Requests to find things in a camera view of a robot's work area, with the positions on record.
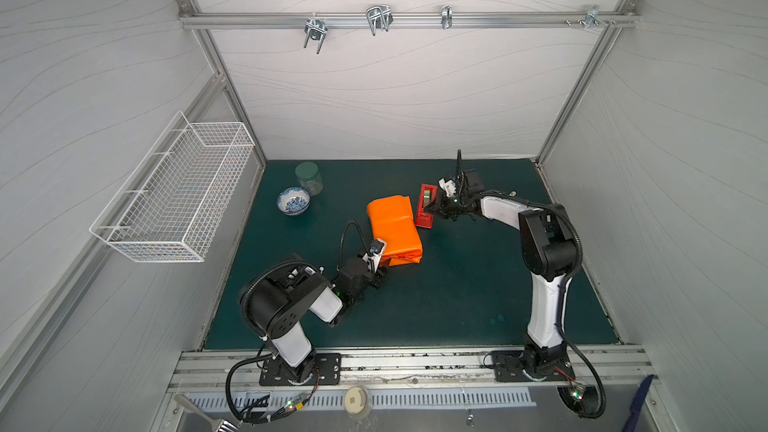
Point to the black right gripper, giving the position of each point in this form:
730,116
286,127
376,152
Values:
447,207

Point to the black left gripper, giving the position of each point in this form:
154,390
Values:
378,277

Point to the orange wrapping paper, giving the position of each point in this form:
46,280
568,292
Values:
392,222

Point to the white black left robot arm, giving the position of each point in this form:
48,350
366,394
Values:
273,305

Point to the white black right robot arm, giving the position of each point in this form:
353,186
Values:
552,251

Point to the red tape dispenser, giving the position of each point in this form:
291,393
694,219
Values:
423,218

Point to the blue white ceramic bowl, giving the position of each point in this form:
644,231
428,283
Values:
293,201

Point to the green lidded glass jar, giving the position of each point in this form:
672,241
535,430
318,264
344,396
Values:
309,177

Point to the round white puck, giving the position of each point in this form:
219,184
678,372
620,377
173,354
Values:
357,402

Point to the metal u-bolt clamp middle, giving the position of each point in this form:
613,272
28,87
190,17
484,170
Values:
379,17

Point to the metal u-bolt clamp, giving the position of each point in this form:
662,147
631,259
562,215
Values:
315,30
379,17

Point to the metal u-bolt clamp left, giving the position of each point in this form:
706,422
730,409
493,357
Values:
315,30

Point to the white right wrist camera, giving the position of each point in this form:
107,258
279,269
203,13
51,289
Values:
448,186

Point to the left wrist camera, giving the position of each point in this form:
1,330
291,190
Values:
374,254

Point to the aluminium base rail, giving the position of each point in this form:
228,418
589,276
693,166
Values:
426,367

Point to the metal ring clamp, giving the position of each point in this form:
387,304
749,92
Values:
446,17

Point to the white wire basket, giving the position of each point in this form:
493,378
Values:
169,208

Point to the metal bracket clamp right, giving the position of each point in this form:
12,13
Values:
591,20

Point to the aluminium cross rail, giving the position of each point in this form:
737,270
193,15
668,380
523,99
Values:
401,20

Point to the blue handled tool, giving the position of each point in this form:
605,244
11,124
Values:
637,404

